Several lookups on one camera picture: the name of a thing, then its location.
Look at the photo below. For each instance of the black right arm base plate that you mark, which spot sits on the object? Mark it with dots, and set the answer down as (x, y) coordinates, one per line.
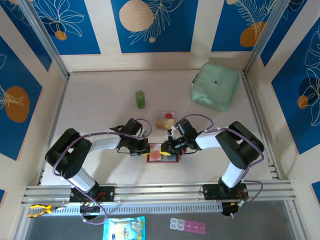
(211, 191)

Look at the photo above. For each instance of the pale green zip pouch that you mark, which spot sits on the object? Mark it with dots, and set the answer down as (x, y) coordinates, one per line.
(215, 86)

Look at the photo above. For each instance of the pink pill box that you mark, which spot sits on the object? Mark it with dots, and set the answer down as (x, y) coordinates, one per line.
(195, 227)

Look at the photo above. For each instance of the red pink printed card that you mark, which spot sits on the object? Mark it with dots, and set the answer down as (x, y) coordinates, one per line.
(155, 155)

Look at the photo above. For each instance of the aluminium frame post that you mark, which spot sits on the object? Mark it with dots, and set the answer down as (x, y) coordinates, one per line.
(262, 37)
(50, 45)

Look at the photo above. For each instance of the blue snack packet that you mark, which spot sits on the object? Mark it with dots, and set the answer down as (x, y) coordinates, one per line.
(122, 228)

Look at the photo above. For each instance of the yellow black pliers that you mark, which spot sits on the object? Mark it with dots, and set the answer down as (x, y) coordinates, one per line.
(40, 210)

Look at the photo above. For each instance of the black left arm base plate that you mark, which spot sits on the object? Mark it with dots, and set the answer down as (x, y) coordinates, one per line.
(107, 193)

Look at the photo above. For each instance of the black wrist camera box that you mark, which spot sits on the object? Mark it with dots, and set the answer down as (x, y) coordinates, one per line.
(133, 127)
(186, 127)

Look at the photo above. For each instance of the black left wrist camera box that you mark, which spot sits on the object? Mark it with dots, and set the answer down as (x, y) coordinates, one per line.
(133, 127)

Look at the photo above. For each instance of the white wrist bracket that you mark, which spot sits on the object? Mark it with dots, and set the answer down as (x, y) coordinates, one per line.
(172, 131)

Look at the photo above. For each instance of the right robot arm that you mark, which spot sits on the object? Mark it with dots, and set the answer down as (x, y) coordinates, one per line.
(240, 145)

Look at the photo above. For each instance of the green cylindrical bottle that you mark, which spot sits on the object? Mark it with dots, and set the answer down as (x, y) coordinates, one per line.
(140, 100)

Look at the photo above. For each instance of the red card holder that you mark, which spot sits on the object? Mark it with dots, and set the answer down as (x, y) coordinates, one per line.
(162, 161)

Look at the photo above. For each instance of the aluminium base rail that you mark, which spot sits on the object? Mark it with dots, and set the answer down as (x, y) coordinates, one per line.
(160, 191)

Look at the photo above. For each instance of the white pill box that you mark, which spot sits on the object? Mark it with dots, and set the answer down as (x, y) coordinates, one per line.
(176, 223)

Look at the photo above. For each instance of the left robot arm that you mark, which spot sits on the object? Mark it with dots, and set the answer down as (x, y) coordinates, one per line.
(67, 157)

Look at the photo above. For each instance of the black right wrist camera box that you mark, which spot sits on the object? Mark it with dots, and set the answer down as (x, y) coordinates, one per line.
(186, 127)

